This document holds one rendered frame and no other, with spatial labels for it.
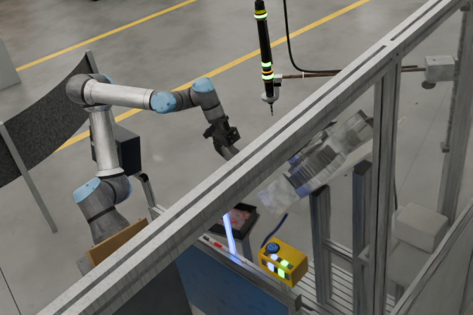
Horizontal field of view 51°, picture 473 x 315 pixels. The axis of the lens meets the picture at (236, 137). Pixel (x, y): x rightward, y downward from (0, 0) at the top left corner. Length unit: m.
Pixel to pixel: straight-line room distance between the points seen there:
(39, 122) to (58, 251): 0.91
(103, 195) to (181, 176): 2.07
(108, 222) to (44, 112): 1.78
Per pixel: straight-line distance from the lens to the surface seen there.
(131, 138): 2.32
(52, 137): 3.69
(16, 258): 3.90
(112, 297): 0.64
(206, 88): 1.82
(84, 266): 2.16
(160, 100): 1.73
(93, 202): 1.95
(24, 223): 4.13
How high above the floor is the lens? 2.51
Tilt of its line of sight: 36 degrees down
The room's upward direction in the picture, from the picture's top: 10 degrees counter-clockwise
